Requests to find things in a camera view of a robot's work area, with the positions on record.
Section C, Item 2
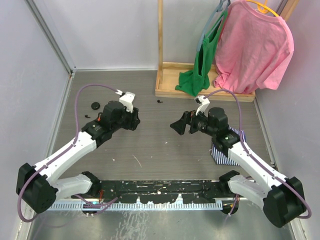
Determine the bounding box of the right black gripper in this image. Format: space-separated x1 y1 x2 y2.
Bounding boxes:
170 106 217 137

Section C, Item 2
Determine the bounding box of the blue striped cloth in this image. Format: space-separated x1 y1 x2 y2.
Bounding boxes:
210 126 247 167

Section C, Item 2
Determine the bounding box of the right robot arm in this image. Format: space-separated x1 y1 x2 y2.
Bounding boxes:
170 107 308 228

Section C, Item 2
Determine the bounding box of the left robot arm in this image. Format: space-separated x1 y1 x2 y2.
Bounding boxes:
16 100 140 214

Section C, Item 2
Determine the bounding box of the green tank top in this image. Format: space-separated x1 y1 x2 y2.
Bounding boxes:
175 10 228 97

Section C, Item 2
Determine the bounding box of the wooden clothes rack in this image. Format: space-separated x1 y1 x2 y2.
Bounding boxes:
155 0 299 102

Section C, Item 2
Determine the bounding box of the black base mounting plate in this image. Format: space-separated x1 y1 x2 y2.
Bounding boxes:
80 180 240 204

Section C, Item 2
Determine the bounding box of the pink t-shirt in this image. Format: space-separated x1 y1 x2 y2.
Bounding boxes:
213 0 295 94

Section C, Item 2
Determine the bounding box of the blue-grey hanger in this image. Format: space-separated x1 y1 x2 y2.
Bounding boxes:
197 0 231 52

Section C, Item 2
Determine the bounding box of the yellow hanger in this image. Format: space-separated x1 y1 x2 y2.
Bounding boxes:
246 0 279 17

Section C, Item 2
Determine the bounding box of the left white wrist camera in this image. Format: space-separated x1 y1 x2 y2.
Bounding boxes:
115 89 136 113

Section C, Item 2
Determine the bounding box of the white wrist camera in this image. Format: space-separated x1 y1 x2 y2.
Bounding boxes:
194 95 210 116
115 89 136 113

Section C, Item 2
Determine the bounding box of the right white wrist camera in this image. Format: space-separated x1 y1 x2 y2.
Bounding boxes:
194 95 210 116

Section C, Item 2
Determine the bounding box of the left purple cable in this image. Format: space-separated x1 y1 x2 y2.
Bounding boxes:
17 83 120 223

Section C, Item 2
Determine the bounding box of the white cable duct strip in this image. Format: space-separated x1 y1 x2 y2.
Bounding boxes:
48 199 223 212

